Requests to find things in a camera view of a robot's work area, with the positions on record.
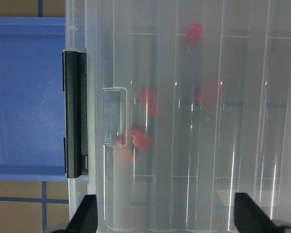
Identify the clear plastic box lid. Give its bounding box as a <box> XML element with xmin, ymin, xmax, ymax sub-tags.
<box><xmin>83</xmin><ymin>0</ymin><xmax>291</xmax><ymax>233</ymax></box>

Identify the red block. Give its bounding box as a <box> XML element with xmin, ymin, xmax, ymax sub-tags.
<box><xmin>114</xmin><ymin>126</ymin><xmax>138</xmax><ymax>164</ymax></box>
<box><xmin>194</xmin><ymin>78</ymin><xmax>223</xmax><ymax>106</ymax></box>
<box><xmin>132</xmin><ymin>129</ymin><xmax>153</xmax><ymax>151</ymax></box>
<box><xmin>185</xmin><ymin>23</ymin><xmax>204</xmax><ymax>48</ymax></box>
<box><xmin>139</xmin><ymin>87</ymin><xmax>157</xmax><ymax>117</ymax></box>

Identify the clear plastic storage box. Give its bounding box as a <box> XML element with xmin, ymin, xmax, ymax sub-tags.
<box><xmin>64</xmin><ymin>0</ymin><xmax>291</xmax><ymax>233</ymax></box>

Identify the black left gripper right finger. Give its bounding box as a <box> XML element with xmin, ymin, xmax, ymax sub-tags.
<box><xmin>234</xmin><ymin>193</ymin><xmax>281</xmax><ymax>233</ymax></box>

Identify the blue plastic tray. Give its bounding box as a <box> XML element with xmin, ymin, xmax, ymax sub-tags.
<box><xmin>0</xmin><ymin>17</ymin><xmax>66</xmax><ymax>182</ymax></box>

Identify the black box latch handle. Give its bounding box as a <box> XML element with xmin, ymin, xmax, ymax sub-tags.
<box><xmin>62</xmin><ymin>50</ymin><xmax>88</xmax><ymax>179</ymax></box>

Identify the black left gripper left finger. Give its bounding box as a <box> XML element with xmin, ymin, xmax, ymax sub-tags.
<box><xmin>66</xmin><ymin>195</ymin><xmax>98</xmax><ymax>233</ymax></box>

